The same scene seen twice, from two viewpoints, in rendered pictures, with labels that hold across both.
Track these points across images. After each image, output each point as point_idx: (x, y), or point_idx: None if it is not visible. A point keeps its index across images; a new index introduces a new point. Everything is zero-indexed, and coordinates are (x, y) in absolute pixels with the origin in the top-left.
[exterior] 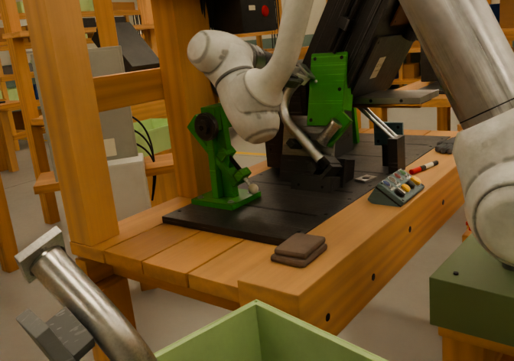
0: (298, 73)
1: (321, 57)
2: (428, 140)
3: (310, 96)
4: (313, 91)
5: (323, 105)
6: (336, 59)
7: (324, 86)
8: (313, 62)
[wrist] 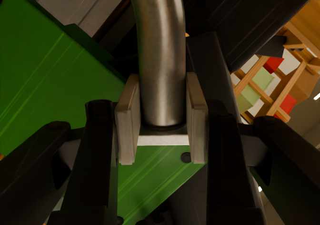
0: (173, 110)
1: (170, 176)
2: (88, 30)
3: (83, 57)
4: (90, 83)
5: (15, 81)
6: (126, 206)
7: (76, 126)
8: (180, 148)
